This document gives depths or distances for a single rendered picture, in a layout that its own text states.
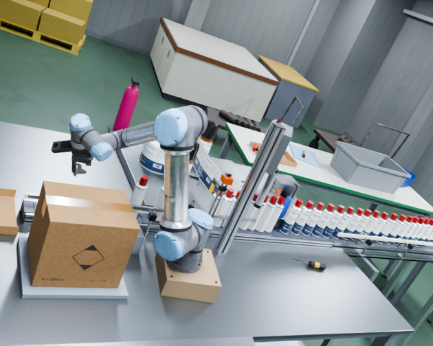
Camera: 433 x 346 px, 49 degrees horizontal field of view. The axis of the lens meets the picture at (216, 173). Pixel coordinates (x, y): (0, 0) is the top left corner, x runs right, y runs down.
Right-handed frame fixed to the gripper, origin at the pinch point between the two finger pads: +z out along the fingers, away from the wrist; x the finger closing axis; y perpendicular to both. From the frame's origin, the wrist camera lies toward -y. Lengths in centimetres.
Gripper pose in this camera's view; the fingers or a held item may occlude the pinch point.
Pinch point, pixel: (75, 167)
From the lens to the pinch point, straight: 215.6
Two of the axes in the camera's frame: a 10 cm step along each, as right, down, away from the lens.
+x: 0.5, -8.5, 5.3
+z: -2.3, 5.0, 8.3
